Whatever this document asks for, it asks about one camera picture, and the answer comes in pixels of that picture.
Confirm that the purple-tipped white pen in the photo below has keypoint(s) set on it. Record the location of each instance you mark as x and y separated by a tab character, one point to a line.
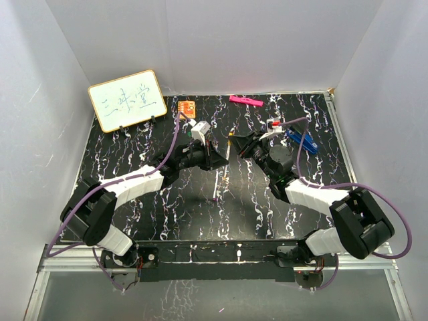
215	186

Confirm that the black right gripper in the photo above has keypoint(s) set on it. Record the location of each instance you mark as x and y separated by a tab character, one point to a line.
244	145

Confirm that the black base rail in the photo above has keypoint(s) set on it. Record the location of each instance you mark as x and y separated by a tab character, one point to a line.
279	260

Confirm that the blue clamp tool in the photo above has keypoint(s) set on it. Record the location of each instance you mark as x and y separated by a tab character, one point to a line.
308	142

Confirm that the small wooden-framed whiteboard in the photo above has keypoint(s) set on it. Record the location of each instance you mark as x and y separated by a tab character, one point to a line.
126	101

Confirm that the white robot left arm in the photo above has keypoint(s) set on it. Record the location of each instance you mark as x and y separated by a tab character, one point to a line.
90	210

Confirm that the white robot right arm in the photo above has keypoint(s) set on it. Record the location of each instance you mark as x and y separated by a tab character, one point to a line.
360	225

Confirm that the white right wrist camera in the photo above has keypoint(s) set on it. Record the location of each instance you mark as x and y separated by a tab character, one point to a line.
274	128

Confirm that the yellow-tipped white pen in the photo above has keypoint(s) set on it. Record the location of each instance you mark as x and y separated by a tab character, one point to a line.
228	149

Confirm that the aluminium frame rail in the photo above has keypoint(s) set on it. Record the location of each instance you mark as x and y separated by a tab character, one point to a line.
389	267

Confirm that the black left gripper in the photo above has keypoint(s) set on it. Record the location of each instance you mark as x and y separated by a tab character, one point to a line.
212	159

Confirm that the pink plastic clip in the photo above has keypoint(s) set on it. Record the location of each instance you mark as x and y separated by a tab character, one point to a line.
243	100

